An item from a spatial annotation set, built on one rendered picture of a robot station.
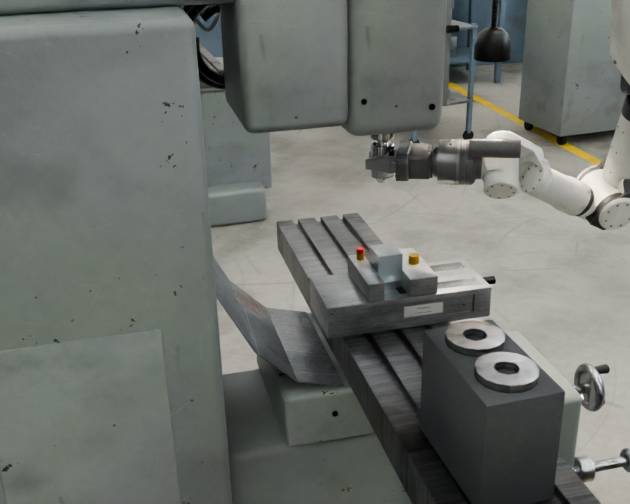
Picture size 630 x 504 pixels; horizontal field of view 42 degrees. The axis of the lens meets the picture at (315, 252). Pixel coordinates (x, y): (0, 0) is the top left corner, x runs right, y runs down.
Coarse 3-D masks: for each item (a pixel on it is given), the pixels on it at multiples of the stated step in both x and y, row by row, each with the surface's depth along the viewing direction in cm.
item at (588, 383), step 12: (576, 372) 203; (588, 372) 197; (600, 372) 198; (576, 384) 199; (588, 384) 199; (600, 384) 194; (588, 396) 200; (600, 396) 194; (588, 408) 199; (600, 408) 197
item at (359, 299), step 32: (352, 256) 174; (320, 288) 169; (352, 288) 169; (384, 288) 163; (448, 288) 168; (480, 288) 168; (320, 320) 168; (352, 320) 164; (384, 320) 166; (416, 320) 167; (448, 320) 169
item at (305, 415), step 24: (264, 360) 180; (336, 360) 172; (288, 384) 164; (312, 384) 164; (288, 408) 160; (312, 408) 162; (336, 408) 163; (360, 408) 164; (288, 432) 163; (312, 432) 164; (336, 432) 165; (360, 432) 167
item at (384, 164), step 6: (390, 156) 160; (366, 162) 161; (372, 162) 160; (378, 162) 160; (384, 162) 160; (390, 162) 160; (366, 168) 161; (372, 168) 161; (378, 168) 161; (384, 168) 160; (390, 168) 160
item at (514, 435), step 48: (432, 336) 127; (480, 336) 126; (432, 384) 128; (480, 384) 114; (528, 384) 112; (432, 432) 131; (480, 432) 113; (528, 432) 114; (480, 480) 115; (528, 480) 117
